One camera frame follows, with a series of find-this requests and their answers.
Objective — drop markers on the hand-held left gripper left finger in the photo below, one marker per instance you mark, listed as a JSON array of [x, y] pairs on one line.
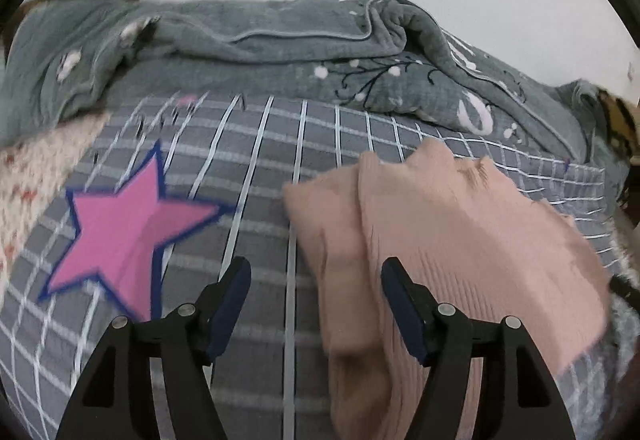
[[231, 310]]

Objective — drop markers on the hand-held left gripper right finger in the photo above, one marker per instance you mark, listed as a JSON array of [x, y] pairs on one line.
[[404, 315]]

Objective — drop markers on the pink knit sweater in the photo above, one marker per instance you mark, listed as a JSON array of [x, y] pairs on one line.
[[475, 230]]

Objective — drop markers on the grey checked star blanket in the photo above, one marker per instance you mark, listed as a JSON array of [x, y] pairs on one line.
[[250, 160]]

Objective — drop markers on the grey flower print quilt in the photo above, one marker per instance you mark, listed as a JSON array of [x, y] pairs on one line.
[[250, 60]]

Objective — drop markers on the brown coat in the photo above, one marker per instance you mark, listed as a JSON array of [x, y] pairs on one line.
[[622, 120]]

